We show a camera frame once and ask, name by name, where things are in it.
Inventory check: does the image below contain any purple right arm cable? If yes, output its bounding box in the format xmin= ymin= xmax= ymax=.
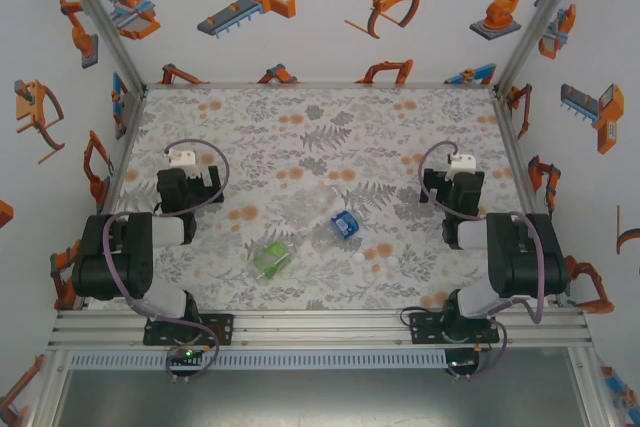
xmin=417 ymin=140 xmax=547 ymax=384

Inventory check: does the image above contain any slotted grey cable duct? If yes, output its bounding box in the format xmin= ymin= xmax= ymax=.
xmin=67 ymin=350 xmax=448 ymax=371

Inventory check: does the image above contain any floral patterned table cover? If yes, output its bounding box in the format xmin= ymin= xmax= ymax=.
xmin=97 ymin=86 xmax=564 ymax=312

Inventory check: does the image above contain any narrow aluminium back rail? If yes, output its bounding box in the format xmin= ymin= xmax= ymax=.
xmin=144 ymin=80 xmax=499 ymax=93

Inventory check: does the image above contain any green label plastic bottle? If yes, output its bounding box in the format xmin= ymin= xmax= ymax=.
xmin=243 ymin=235 xmax=297 ymax=283

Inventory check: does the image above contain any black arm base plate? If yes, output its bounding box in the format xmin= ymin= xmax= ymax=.
xmin=408 ymin=311 xmax=503 ymax=346
xmin=143 ymin=313 xmax=235 ymax=347

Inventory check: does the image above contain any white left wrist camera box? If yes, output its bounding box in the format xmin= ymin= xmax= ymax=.
xmin=167 ymin=148 xmax=198 ymax=170

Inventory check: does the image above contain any narrow aluminium side rail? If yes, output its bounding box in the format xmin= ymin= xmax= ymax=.
xmin=52 ymin=86 xmax=150 ymax=313
xmin=492 ymin=89 xmax=576 ymax=308

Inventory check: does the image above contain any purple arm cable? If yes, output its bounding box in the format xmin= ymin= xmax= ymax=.
xmin=417 ymin=140 xmax=547 ymax=384
xmin=102 ymin=138 xmax=232 ymax=386

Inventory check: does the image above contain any blue label plastic bottle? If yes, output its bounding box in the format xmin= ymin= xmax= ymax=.
xmin=312 ymin=206 xmax=374 ymax=254

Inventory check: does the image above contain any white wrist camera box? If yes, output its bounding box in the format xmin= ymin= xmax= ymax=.
xmin=446 ymin=153 xmax=477 ymax=180
xmin=167 ymin=148 xmax=198 ymax=170

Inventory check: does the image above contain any aluminium frame post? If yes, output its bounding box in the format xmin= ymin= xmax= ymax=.
xmin=49 ymin=0 xmax=150 ymax=96
xmin=492 ymin=0 xmax=596 ymax=98

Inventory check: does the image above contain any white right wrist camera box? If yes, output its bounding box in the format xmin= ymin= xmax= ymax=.
xmin=446 ymin=153 xmax=477 ymax=180

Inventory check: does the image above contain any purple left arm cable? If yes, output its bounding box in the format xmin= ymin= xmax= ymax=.
xmin=102 ymin=138 xmax=232 ymax=386

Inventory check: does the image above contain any wide grooved aluminium rail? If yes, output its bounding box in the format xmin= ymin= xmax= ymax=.
xmin=47 ymin=307 xmax=594 ymax=351

